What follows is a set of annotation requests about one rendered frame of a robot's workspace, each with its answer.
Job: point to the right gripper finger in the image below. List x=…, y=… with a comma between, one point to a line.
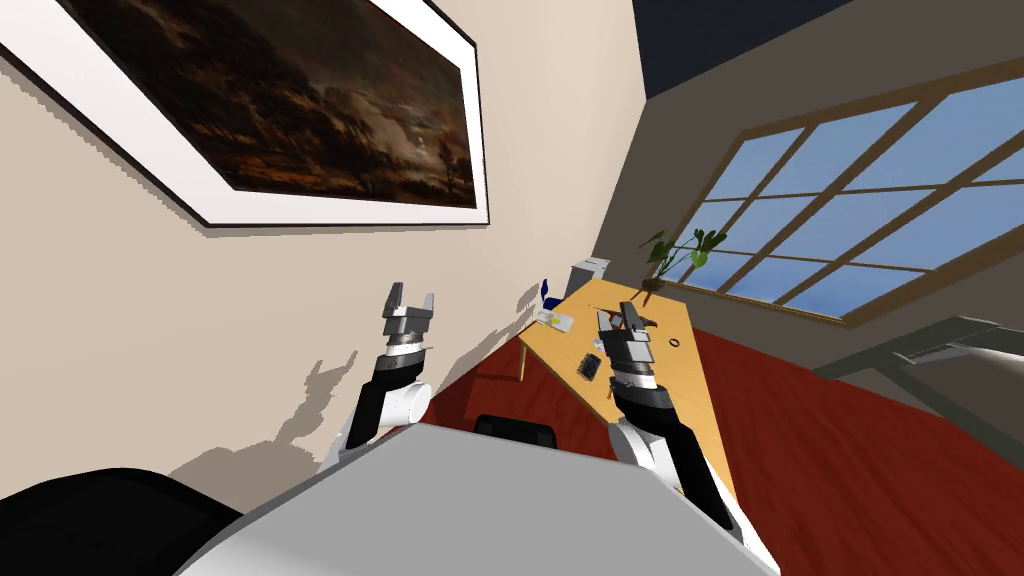
x=634, y=322
x=607, y=323

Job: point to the wood framed window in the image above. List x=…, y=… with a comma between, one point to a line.
x=840, y=216

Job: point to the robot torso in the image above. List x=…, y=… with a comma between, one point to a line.
x=448, y=512

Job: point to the light wooden table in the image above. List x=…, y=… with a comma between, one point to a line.
x=696, y=376

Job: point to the grey table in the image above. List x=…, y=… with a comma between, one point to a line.
x=944, y=344

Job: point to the dark blue object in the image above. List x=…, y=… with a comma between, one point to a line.
x=549, y=294

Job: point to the white flat box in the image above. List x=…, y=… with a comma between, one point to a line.
x=555, y=320

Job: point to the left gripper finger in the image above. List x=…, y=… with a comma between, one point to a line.
x=394, y=298
x=426, y=306

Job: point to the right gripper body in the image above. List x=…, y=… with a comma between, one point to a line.
x=629, y=354

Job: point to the green potted plant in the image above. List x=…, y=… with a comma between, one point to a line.
x=680, y=252

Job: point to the black flat device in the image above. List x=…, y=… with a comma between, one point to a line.
x=590, y=366

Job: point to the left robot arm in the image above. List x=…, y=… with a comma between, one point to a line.
x=382, y=400

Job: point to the pale grey box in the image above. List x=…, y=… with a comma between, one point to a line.
x=588, y=276

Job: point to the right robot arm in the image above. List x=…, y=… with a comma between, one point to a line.
x=670, y=448

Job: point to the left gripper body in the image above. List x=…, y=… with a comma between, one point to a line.
x=406, y=323

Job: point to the dark framed landscape painting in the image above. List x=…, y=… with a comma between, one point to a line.
x=288, y=104

